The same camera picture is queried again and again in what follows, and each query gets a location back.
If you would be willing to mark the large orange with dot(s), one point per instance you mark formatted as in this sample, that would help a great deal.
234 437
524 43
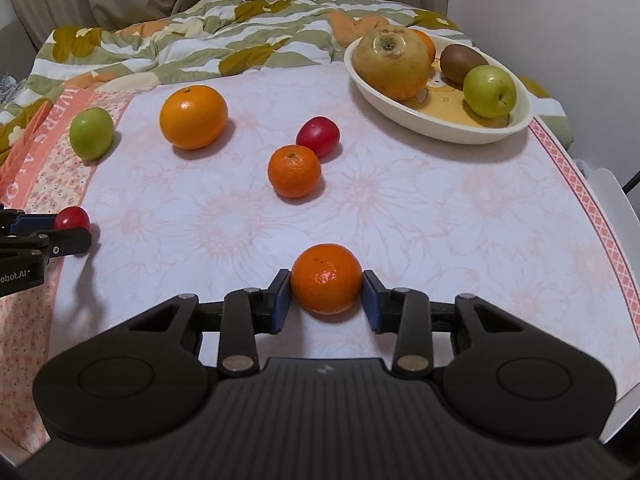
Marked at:
426 47

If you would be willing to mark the pink floral tablecloth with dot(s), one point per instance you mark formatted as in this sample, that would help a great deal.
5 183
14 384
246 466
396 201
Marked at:
450 235

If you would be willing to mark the small mandarin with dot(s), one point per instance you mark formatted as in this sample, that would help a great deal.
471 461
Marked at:
326 282
294 171

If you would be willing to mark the cream oval bowl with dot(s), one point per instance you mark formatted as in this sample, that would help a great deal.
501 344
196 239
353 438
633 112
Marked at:
450 125

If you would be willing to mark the brown kiwi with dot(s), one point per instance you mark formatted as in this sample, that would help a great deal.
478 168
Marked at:
460 62

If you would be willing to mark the small green apple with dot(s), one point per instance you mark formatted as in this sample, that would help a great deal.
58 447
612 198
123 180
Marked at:
91 132

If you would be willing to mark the grey padded headboard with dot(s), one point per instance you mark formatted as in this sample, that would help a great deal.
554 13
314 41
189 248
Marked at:
12 55

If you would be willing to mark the large green apple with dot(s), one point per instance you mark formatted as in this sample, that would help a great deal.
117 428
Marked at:
489 91

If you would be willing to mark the grey patterned pillow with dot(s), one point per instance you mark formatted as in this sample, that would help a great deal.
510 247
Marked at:
4 90

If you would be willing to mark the medium orange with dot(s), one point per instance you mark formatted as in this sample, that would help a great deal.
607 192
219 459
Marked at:
193 116

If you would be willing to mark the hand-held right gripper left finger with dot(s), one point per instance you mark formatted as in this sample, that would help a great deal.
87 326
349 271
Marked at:
281 305

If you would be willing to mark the oval red cherry tomato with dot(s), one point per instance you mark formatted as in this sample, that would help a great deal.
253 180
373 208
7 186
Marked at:
318 136

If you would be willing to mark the yellow pomegranate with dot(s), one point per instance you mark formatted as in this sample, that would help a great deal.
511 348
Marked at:
392 62

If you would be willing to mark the green orange floral blanket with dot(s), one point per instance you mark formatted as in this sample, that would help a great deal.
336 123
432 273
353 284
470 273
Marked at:
200 35

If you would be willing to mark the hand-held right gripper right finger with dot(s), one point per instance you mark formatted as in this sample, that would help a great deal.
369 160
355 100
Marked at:
372 305

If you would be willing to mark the round red cherry tomato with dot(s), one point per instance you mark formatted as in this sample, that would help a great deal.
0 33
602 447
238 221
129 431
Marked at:
72 217

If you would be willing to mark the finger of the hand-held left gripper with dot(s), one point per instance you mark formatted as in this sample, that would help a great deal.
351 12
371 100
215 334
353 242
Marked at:
35 222
70 242

